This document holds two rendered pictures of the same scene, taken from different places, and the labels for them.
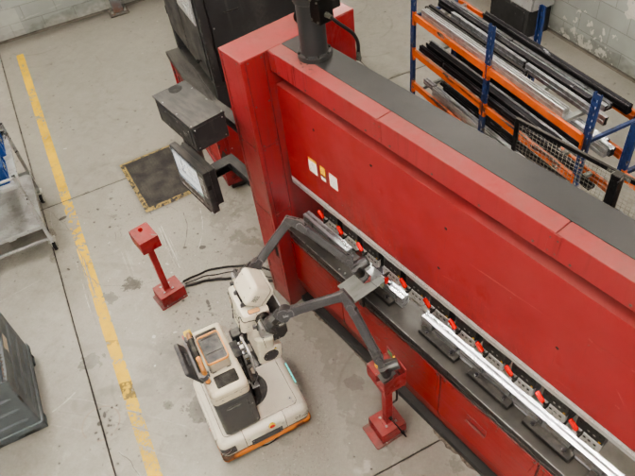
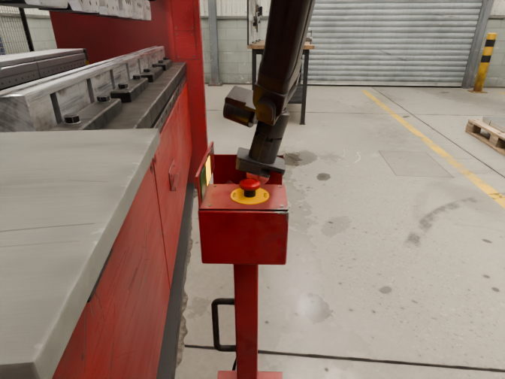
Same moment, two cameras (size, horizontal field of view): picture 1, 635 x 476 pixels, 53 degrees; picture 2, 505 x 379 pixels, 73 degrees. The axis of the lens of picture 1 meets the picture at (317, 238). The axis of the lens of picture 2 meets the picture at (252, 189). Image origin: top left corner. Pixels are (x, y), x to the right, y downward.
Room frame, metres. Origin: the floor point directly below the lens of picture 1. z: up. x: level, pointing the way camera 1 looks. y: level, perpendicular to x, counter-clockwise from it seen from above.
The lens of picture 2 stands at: (2.60, -0.02, 1.06)
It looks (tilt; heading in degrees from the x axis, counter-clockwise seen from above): 25 degrees down; 206
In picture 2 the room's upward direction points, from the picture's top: straight up
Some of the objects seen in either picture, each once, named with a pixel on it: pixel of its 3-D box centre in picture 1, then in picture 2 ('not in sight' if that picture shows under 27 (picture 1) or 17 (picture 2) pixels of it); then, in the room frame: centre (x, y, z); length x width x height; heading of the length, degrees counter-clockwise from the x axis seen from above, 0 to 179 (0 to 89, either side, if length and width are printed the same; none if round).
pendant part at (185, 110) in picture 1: (201, 154); not in sight; (3.46, 0.70, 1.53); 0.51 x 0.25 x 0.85; 32
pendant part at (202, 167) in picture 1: (198, 175); not in sight; (3.37, 0.74, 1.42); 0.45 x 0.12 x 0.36; 32
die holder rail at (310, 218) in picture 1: (327, 234); not in sight; (3.11, -0.08, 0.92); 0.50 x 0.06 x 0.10; 32
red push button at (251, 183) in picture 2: not in sight; (249, 189); (2.09, -0.27, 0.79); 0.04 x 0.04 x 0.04
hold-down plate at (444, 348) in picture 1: (438, 344); (92, 118); (2.10, -0.64, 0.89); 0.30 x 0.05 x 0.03; 32
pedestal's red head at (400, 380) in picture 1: (386, 371); (246, 198); (2.05, -0.30, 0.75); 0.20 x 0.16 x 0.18; 24
